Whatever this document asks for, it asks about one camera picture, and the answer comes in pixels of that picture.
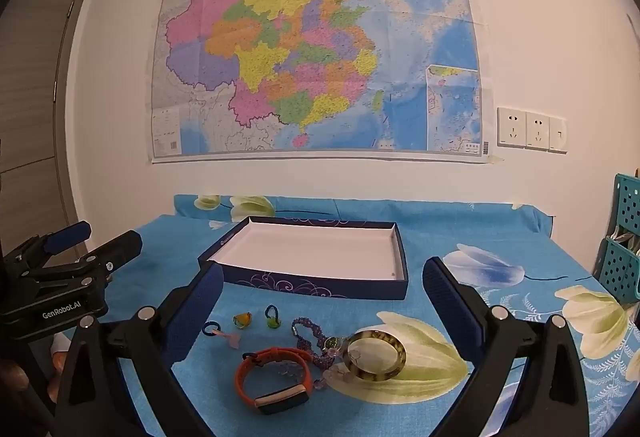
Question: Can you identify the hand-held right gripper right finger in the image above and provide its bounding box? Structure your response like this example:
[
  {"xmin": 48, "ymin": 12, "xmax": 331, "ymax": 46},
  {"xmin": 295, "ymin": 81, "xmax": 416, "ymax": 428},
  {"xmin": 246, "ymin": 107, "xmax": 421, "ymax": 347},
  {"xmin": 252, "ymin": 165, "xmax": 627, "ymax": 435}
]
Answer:
[{"xmin": 422, "ymin": 257, "xmax": 591, "ymax": 437}]

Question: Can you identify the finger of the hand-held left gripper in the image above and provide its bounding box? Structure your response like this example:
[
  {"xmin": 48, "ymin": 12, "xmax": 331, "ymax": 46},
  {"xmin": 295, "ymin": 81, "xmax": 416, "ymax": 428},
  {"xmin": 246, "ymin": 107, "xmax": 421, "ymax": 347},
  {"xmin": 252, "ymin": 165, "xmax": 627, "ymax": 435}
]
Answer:
[
  {"xmin": 27, "ymin": 230, "xmax": 144, "ymax": 288},
  {"xmin": 10, "ymin": 221, "xmax": 93, "ymax": 268}
]

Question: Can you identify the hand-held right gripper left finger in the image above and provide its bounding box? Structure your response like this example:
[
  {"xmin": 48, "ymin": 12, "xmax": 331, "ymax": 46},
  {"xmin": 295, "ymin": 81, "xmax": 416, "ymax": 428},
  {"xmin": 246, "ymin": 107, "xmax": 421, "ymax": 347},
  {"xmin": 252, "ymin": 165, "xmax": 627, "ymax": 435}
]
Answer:
[{"xmin": 52, "ymin": 261, "xmax": 225, "ymax": 437}]

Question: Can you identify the blue ring with pink charm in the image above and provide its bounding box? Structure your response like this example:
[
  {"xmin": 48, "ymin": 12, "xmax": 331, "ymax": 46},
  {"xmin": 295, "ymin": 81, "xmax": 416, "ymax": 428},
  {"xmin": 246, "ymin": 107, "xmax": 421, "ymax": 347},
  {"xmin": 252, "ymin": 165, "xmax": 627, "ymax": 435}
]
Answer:
[{"xmin": 201, "ymin": 321, "xmax": 241, "ymax": 347}]

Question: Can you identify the tortoiseshell bangle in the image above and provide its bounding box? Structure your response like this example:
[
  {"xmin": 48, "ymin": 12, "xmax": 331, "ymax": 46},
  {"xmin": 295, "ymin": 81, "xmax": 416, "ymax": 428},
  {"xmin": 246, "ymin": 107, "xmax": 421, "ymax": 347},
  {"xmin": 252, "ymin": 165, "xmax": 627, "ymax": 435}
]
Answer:
[{"xmin": 341, "ymin": 329, "xmax": 408, "ymax": 384}]

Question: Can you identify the purple beaded bracelet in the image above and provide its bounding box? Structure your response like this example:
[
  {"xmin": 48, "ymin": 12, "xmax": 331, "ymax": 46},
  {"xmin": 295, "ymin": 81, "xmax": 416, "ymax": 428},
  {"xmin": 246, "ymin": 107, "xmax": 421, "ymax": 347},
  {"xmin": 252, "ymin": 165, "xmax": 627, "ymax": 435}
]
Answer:
[{"xmin": 291, "ymin": 316, "xmax": 346, "ymax": 368}]

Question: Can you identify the dark blue shallow box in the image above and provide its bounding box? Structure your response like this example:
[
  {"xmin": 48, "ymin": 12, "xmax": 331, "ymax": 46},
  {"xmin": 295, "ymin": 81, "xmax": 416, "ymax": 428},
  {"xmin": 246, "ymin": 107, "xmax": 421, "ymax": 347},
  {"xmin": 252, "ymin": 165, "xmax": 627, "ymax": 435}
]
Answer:
[{"xmin": 197, "ymin": 216, "xmax": 410, "ymax": 301}]

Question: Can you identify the orange smartwatch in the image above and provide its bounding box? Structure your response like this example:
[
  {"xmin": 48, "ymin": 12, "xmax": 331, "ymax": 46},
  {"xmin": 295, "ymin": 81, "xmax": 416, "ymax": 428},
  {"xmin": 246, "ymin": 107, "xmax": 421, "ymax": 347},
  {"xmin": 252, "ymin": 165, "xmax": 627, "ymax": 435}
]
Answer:
[{"xmin": 235, "ymin": 346, "xmax": 315, "ymax": 416}]

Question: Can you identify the clear pink crystal bracelet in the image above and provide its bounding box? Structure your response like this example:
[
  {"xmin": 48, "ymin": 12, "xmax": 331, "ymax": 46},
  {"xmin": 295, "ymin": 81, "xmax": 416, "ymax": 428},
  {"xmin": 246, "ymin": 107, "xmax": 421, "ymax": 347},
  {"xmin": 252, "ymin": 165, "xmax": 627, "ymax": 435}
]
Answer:
[{"xmin": 312, "ymin": 359, "xmax": 361, "ymax": 390}]

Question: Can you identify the person's left forearm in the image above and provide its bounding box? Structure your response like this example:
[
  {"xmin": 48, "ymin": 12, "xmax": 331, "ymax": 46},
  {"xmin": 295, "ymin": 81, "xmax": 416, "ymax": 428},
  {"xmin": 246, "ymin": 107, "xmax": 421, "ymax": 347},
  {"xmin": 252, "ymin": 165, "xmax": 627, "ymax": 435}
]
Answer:
[{"xmin": 0, "ymin": 357, "xmax": 33, "ymax": 398}]

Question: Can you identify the person's left hand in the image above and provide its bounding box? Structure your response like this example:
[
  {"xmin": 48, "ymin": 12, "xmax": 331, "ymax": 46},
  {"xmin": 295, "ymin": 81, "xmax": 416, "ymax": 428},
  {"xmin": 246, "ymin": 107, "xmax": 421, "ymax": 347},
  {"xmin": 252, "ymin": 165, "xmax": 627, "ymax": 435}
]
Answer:
[{"xmin": 47, "ymin": 333, "xmax": 73, "ymax": 400}]

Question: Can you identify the blue floral cloth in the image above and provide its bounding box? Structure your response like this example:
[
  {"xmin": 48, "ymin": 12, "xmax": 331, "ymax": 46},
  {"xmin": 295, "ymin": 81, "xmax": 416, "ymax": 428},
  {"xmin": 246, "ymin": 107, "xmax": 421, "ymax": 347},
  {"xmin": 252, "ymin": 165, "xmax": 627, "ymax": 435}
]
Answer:
[{"xmin": 50, "ymin": 194, "xmax": 640, "ymax": 437}]

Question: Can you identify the grey-brown door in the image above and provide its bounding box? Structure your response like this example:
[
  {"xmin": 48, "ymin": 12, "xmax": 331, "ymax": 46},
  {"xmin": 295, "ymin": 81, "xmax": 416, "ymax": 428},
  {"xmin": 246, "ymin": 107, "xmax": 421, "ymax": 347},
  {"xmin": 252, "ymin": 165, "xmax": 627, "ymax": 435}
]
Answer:
[{"xmin": 0, "ymin": 0, "xmax": 96, "ymax": 238}]

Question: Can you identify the teal plastic rack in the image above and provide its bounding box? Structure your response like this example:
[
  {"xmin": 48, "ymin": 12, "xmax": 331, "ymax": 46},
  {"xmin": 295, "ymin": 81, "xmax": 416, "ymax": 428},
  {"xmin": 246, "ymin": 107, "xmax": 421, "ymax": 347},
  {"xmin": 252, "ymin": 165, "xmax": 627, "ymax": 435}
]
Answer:
[{"xmin": 592, "ymin": 173, "xmax": 640, "ymax": 303}]

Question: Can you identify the white wall socket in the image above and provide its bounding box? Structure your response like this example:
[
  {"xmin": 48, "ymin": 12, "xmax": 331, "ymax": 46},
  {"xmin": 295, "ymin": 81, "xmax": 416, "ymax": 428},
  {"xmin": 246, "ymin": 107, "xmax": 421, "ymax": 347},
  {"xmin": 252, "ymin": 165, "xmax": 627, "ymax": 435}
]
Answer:
[
  {"xmin": 526, "ymin": 112, "xmax": 551, "ymax": 151},
  {"xmin": 496, "ymin": 107, "xmax": 527, "ymax": 148}
]

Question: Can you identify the white wall switch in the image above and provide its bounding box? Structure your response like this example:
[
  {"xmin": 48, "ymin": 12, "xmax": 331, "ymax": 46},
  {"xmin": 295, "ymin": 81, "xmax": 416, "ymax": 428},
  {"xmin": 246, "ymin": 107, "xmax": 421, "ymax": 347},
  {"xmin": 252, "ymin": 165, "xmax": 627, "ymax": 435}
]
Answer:
[{"xmin": 548, "ymin": 116, "xmax": 568, "ymax": 154}]

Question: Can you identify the colourful wall map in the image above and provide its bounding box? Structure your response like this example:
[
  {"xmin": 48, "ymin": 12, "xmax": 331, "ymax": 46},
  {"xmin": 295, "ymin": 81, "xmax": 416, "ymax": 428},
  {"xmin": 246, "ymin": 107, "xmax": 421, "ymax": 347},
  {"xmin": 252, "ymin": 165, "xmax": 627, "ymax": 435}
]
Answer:
[{"xmin": 149, "ymin": 0, "xmax": 493, "ymax": 165}]

